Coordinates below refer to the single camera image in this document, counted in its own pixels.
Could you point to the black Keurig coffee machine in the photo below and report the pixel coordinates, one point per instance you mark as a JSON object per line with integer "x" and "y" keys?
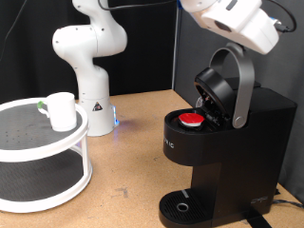
{"x": 247, "y": 158}

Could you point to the white two-tier turntable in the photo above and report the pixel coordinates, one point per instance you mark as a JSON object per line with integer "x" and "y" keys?
{"x": 41, "y": 152}

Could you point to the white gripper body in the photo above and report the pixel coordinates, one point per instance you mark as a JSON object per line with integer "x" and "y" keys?
{"x": 250, "y": 31}

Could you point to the black brew head lid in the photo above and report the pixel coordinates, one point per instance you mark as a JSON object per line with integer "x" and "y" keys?
{"x": 215, "y": 87}

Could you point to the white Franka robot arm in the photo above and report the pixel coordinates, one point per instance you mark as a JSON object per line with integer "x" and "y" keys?
{"x": 91, "y": 82}

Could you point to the black backdrop curtain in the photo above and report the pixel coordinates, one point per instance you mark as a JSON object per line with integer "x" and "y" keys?
{"x": 152, "y": 47}

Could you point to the black slotted drip tray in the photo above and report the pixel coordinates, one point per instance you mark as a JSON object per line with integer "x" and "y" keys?
{"x": 171, "y": 205}

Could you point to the red-lidded white coffee pod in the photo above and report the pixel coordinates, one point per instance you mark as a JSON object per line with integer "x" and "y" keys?
{"x": 191, "y": 118}

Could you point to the green tape piece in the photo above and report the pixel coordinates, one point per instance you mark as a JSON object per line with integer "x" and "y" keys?
{"x": 40, "y": 104}

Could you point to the grey tape strip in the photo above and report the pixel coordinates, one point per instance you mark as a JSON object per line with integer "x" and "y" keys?
{"x": 185, "y": 193}

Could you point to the grey partition panel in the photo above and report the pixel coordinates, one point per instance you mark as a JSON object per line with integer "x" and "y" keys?
{"x": 285, "y": 69}

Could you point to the white mug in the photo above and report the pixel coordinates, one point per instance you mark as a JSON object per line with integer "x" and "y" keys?
{"x": 63, "y": 110}

